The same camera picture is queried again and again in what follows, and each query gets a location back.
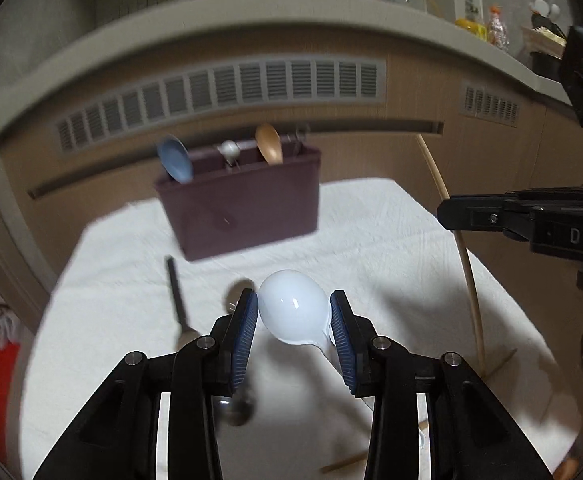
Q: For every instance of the clear bottle with orange cap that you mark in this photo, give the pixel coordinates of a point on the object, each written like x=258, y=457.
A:
x=499, y=30

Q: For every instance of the long grey vent grille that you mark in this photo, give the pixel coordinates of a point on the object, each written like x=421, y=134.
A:
x=221, y=85

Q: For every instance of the black holder with white spoons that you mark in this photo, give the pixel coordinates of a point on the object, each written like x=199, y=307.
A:
x=541, y=20

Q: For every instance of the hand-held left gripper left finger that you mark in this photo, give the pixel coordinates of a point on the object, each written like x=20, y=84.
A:
x=244, y=345

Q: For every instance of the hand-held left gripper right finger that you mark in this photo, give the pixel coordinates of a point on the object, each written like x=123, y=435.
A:
x=344, y=345

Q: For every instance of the metal spoon with white ball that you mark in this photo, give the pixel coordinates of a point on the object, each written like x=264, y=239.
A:
x=230, y=149

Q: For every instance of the white plastic spoon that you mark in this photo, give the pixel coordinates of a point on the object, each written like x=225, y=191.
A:
x=291, y=305

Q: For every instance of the wooden spoon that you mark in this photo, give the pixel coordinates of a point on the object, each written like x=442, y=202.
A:
x=270, y=142

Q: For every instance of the grey slipper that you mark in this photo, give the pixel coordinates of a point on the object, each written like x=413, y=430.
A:
x=3, y=325

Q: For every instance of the blue plastic spoon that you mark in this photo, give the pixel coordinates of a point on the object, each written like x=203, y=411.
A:
x=174, y=157

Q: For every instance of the short grey vent grille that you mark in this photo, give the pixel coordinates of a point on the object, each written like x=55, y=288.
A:
x=491, y=105

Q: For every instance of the purple plastic utensil holder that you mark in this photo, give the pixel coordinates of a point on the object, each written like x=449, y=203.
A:
x=241, y=210

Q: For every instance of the black pot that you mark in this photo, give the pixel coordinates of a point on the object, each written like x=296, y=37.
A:
x=546, y=65

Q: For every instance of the white textured table cloth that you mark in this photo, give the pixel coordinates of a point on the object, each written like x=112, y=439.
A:
x=396, y=270

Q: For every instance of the yellow container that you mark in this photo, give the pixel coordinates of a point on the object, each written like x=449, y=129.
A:
x=471, y=27

